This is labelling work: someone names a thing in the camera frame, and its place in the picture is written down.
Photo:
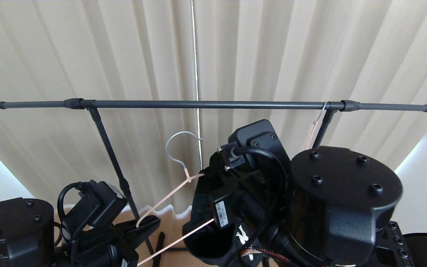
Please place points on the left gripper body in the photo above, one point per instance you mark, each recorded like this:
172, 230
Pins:
102, 252

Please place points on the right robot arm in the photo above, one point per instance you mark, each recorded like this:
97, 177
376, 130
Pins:
347, 204

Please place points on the black shorts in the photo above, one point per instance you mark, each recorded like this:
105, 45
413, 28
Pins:
202, 237

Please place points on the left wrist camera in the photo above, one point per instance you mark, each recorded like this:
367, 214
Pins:
98, 204

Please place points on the pink clothes hanger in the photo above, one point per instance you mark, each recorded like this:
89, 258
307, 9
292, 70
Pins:
314, 128
188, 177

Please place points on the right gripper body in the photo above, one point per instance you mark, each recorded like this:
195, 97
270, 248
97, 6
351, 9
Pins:
250, 211

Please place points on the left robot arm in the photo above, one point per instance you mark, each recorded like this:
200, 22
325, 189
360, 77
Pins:
13, 233

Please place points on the black clothes rack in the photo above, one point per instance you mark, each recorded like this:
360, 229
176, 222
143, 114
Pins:
198, 104

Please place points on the beige curtain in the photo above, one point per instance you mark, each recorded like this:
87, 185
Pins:
87, 55

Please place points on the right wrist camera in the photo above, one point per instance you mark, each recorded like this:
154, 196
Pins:
261, 137

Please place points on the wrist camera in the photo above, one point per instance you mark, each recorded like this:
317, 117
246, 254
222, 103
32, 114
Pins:
261, 137
98, 204

